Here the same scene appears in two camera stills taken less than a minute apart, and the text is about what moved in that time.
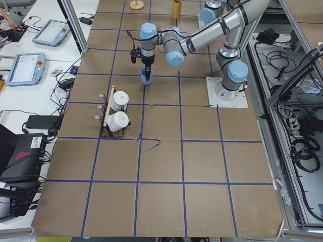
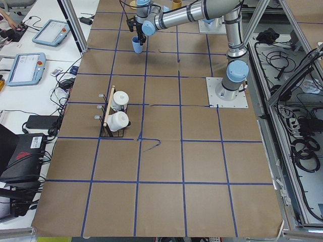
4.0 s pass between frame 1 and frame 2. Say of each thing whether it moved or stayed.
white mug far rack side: stayed
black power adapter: stayed
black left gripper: moved
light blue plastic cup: moved
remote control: stayed
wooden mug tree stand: stayed
